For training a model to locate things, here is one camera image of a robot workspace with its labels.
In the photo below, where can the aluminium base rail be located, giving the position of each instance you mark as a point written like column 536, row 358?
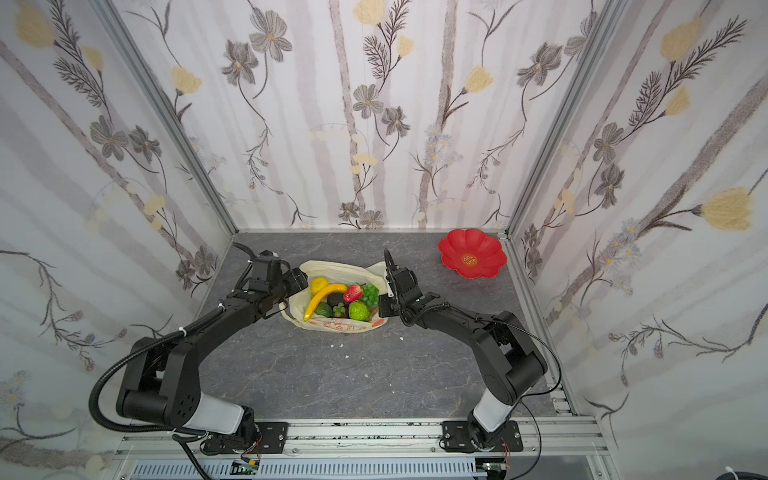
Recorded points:
column 528, row 448

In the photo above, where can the red flower-shaped plastic plate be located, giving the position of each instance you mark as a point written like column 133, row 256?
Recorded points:
column 472, row 253

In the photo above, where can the red fake strawberry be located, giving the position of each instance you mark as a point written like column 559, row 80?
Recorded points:
column 353, row 293

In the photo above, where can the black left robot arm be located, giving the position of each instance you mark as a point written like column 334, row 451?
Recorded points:
column 161, row 382

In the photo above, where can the dark fake avocado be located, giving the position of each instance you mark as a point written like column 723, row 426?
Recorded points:
column 335, row 299

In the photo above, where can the aluminium frame post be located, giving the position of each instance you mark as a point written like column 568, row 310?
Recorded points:
column 147, row 80
column 596, row 45

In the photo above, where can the pale yellow printed plastic bag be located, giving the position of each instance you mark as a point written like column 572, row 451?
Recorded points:
column 299, row 309

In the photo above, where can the green fake grape bunch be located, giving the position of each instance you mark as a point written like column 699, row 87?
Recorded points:
column 370, row 295

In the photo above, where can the aluminium frame post right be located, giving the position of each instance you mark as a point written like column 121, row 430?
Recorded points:
column 596, row 45

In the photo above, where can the bright green bumpy fake fruit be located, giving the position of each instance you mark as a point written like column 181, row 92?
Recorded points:
column 358, row 311

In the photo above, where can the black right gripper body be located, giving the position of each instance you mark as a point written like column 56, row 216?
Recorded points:
column 393, row 288

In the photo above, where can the yellow fake lemon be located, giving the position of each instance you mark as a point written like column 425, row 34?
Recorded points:
column 317, row 285

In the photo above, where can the aluminium frame post left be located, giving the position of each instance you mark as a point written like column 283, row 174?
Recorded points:
column 147, row 80

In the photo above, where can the green fake lime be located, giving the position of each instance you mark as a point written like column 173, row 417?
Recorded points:
column 324, row 310

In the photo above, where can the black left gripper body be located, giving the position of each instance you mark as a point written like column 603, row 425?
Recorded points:
column 293, row 283

